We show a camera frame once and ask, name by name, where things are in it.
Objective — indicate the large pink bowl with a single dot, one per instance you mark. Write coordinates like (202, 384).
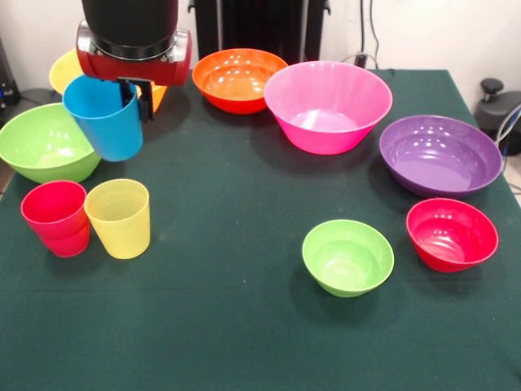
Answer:
(325, 106)

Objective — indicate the blue cup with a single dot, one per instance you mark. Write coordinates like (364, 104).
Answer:
(110, 130)

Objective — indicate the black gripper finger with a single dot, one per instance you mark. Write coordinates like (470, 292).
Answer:
(146, 104)
(128, 93)

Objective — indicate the large green bowl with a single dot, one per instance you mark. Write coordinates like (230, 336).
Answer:
(40, 142)

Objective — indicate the black equipment box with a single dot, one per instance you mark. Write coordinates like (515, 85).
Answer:
(8, 89)

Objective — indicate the large yellow bowl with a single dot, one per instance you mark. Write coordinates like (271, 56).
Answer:
(65, 73)

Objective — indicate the small green bowl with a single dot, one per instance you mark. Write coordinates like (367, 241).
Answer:
(346, 260)

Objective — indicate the dark green tablecloth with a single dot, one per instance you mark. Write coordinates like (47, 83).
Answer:
(244, 326)

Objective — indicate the purple bowl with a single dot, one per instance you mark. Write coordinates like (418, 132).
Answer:
(439, 159)

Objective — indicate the small red bowl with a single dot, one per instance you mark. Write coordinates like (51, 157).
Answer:
(452, 236)

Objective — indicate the orange bowl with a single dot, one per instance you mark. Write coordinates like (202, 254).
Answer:
(236, 81)

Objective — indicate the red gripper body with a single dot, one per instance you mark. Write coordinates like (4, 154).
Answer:
(134, 70)

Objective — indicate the yellow cup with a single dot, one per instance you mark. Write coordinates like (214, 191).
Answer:
(120, 224)

